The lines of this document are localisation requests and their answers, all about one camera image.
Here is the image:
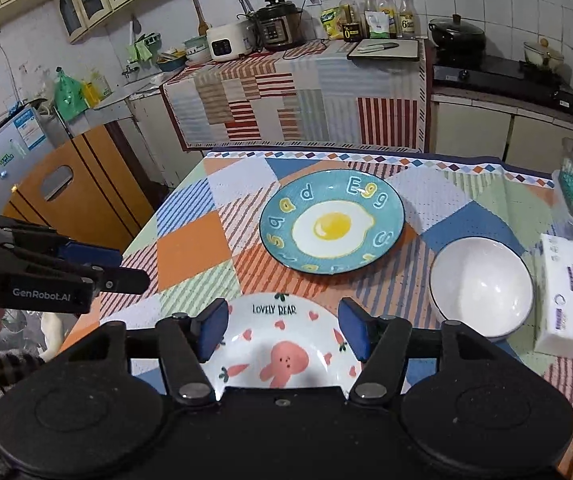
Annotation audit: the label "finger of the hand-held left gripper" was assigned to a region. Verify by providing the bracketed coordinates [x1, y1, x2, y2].
[79, 266, 151, 296]
[0, 211, 123, 269]

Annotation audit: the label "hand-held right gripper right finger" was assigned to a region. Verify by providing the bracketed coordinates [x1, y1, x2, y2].
[339, 296, 523, 406]

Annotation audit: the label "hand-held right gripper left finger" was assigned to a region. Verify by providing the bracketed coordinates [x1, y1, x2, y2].
[54, 297, 230, 406]

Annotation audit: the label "white bear print plate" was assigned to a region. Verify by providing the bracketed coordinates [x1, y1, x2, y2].
[199, 292, 367, 390]

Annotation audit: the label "white bowl with dark rim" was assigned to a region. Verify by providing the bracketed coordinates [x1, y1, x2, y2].
[429, 237, 536, 340]

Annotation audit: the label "blue fried egg plate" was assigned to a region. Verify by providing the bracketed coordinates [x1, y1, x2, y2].
[259, 169, 406, 276]

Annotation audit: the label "stacked green white bowls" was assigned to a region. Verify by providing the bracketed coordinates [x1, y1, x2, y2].
[183, 35, 212, 62]

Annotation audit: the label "colourful checked tablecloth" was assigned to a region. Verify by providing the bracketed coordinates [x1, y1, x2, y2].
[59, 149, 573, 428]

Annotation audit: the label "wooden folding table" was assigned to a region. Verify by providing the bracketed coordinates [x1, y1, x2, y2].
[3, 124, 156, 254]

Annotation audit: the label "silver fridge with stickers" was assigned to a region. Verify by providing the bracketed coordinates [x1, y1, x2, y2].
[0, 104, 70, 214]

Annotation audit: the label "green plastic bag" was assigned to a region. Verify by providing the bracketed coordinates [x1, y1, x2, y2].
[54, 67, 90, 122]

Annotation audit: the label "green cloth on hook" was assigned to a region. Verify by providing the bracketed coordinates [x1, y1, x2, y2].
[127, 32, 160, 64]

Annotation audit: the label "white tissue pack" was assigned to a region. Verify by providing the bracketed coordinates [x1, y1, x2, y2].
[533, 232, 573, 362]

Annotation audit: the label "white base cabinet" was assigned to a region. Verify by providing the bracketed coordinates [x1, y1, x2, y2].
[428, 92, 573, 177]

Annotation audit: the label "striped patchwork counter cloth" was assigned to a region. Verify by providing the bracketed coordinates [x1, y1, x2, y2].
[162, 39, 427, 154]

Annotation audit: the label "white rice cooker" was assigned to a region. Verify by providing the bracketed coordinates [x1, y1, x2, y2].
[206, 22, 253, 63]

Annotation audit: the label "wooden spatula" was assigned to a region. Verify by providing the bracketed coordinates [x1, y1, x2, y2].
[190, 0, 210, 37]

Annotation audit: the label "black cutting board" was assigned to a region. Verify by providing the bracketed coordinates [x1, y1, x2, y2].
[347, 38, 420, 62]

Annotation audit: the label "black pressure cooker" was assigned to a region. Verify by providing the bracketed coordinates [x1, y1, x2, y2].
[253, 0, 301, 52]

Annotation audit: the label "black gas stove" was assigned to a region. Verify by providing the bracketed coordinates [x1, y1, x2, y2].
[433, 54, 573, 112]

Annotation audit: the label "white and green bag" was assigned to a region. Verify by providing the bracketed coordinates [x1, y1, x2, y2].
[368, 12, 393, 40]

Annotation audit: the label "yellow food packet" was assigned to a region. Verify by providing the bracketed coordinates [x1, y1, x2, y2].
[320, 7, 345, 41]

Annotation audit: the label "black wok with lid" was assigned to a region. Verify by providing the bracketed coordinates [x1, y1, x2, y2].
[428, 13, 487, 57]

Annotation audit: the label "dark oil bottle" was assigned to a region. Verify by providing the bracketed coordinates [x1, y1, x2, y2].
[340, 0, 362, 41]

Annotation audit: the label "white cooking pot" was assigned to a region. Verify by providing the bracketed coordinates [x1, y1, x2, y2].
[523, 37, 565, 73]

